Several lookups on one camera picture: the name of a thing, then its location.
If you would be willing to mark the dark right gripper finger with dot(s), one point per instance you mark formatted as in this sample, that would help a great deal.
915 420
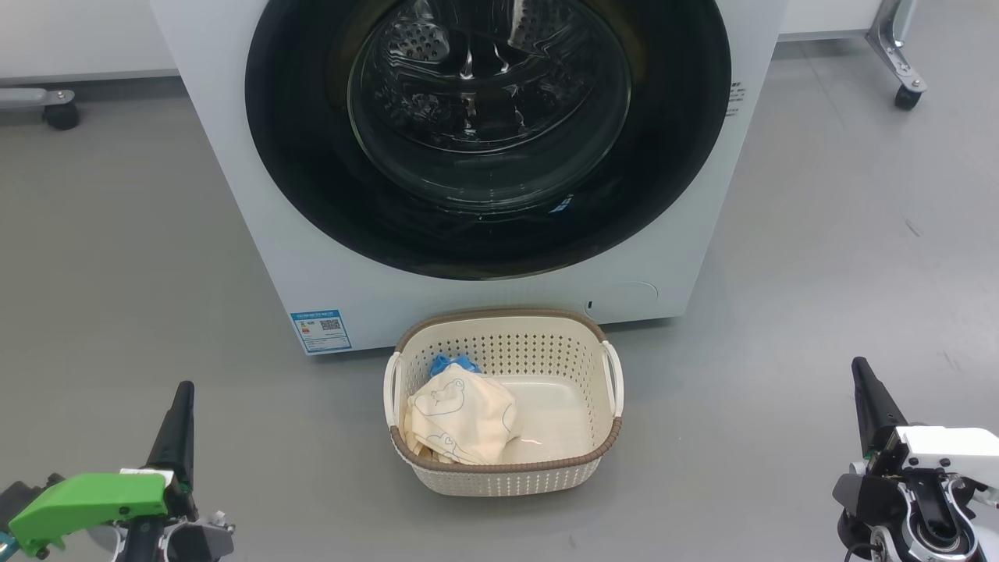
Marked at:
874 406

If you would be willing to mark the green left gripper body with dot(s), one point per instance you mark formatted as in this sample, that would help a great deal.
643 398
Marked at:
94 499

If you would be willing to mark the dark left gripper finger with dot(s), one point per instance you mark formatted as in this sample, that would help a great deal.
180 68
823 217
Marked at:
178 445

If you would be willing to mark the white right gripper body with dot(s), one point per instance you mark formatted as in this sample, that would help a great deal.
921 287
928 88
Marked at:
952 453

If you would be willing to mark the washing machine door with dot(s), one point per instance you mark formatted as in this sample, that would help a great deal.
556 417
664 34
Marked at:
312 195

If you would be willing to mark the cream printed garment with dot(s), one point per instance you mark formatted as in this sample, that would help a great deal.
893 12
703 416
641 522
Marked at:
460 417

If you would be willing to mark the blue and tan garment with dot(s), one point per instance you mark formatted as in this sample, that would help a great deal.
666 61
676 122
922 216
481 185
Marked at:
456 364

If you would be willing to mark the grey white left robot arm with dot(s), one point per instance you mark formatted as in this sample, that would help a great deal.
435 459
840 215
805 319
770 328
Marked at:
187 542

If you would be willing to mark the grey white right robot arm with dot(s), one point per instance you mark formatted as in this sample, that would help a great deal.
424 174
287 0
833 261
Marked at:
882 499

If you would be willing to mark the white front-load washing machine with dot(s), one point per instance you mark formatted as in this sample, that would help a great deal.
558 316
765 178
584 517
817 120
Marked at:
234 195

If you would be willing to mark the blue energy label sticker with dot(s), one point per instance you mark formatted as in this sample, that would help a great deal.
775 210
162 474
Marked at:
320 332

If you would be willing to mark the oval drain filter cover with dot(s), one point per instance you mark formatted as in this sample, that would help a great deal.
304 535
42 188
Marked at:
624 300

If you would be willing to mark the cream perforated laundry basket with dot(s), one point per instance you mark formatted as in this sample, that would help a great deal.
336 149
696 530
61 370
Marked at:
546 468

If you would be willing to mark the silver metal leg with caster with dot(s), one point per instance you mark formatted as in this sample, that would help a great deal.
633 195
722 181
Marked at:
897 55

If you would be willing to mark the grey frame leg with caster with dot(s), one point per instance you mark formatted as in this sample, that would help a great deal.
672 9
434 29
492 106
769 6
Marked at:
35 97

